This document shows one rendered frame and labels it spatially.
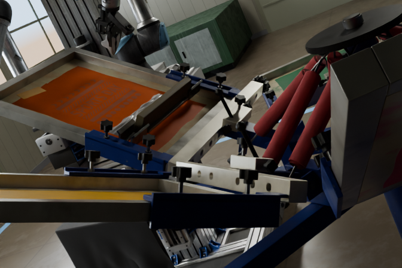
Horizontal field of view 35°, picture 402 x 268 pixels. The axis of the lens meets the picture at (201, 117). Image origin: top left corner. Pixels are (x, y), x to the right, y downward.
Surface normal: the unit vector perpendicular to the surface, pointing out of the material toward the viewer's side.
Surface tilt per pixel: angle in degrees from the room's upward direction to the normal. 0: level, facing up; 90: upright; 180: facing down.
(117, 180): 90
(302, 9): 90
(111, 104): 32
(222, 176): 58
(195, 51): 90
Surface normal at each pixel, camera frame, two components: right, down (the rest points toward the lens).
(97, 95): 0.08, -0.87
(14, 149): 0.89, -0.32
